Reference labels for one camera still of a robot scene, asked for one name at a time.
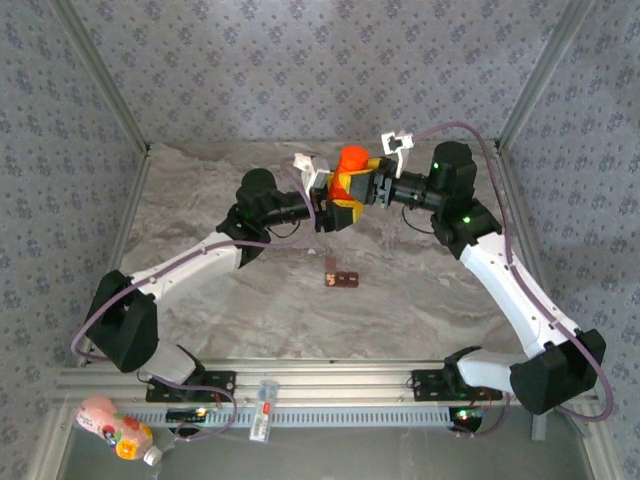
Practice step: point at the grey angle bracket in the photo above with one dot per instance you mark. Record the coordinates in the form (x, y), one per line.
(539, 429)

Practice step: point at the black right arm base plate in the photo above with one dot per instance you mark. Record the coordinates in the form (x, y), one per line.
(430, 385)

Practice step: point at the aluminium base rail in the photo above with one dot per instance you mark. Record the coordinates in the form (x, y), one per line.
(325, 382)

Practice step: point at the pink drink bottle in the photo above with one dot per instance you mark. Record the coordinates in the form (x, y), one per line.
(107, 425)

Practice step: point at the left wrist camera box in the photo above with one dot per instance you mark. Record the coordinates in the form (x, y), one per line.
(312, 172)

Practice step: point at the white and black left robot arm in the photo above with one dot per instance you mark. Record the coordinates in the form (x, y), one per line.
(190, 265)

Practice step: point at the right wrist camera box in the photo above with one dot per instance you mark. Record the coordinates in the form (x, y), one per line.
(397, 147)

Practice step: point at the clear labelled plastic tube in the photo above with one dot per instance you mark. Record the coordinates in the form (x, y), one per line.
(262, 415)

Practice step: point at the orange bottle cap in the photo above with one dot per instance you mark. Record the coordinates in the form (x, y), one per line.
(354, 159)

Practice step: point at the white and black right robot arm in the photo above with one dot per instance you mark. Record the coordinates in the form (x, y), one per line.
(520, 300)

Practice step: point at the brown pill organiser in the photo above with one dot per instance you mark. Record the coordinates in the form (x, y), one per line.
(345, 280)

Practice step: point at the circuit board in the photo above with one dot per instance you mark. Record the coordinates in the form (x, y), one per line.
(465, 414)
(185, 415)

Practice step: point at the aluminium frame post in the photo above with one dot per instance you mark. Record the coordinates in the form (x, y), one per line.
(542, 75)
(103, 75)

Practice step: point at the right circuit board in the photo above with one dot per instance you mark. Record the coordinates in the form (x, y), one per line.
(465, 414)

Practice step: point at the aluminium side rail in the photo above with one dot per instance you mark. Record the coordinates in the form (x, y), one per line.
(134, 200)
(517, 200)

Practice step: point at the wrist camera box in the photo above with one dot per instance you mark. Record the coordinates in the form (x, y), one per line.
(397, 147)
(312, 172)

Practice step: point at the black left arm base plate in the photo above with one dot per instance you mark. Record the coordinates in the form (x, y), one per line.
(222, 382)

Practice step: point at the left circuit board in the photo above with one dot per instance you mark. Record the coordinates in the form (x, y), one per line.
(185, 415)

